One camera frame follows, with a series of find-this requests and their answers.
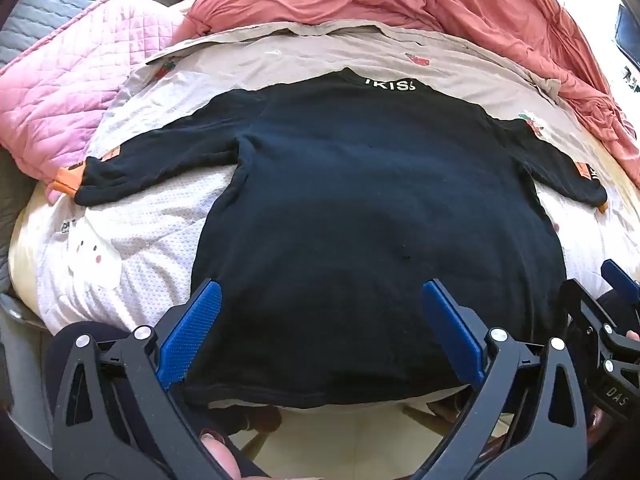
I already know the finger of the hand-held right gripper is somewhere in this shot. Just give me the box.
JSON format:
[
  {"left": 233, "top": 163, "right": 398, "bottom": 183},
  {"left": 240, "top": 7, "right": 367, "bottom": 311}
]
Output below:
[
  {"left": 601, "top": 259, "right": 640, "bottom": 306},
  {"left": 559, "top": 279, "right": 640, "bottom": 363}
]

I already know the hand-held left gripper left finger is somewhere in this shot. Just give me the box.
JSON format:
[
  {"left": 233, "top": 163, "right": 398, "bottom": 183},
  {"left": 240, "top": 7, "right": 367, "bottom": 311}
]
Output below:
[{"left": 51, "top": 280, "right": 232, "bottom": 480}]

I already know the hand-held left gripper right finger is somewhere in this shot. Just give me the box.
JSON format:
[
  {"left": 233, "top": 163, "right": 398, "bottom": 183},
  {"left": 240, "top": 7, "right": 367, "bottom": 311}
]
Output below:
[{"left": 414, "top": 279, "right": 590, "bottom": 480}]

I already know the black long-sleeve shirt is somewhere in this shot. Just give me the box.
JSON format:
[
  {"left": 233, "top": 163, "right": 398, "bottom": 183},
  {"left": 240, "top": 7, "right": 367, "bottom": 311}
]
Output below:
[{"left": 74, "top": 66, "right": 608, "bottom": 409}]

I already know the person's right hand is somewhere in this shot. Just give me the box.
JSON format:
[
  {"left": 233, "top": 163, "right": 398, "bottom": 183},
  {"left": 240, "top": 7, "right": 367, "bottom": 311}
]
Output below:
[{"left": 586, "top": 406, "right": 609, "bottom": 436}]

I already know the person's left hand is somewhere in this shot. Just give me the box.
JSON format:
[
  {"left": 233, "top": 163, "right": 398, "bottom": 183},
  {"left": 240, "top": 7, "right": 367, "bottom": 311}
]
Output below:
[{"left": 199, "top": 431, "right": 247, "bottom": 480}]

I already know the printed beige bed blanket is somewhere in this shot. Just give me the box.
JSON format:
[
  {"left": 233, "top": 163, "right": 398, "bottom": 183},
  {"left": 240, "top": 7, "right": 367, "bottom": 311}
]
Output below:
[{"left": 35, "top": 22, "right": 631, "bottom": 413}]

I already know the cream bed mattress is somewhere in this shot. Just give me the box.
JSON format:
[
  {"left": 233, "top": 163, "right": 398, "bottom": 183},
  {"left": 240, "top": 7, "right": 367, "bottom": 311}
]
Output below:
[{"left": 9, "top": 195, "right": 56, "bottom": 311}]

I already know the black flat screen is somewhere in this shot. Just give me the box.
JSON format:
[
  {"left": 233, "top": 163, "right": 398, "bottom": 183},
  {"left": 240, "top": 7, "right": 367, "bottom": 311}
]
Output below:
[{"left": 615, "top": 4, "right": 640, "bottom": 67}]

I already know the pink quilted blanket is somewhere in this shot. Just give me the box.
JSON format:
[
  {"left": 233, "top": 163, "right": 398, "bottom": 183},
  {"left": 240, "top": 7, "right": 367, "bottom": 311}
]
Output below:
[{"left": 0, "top": 0, "right": 197, "bottom": 207}]

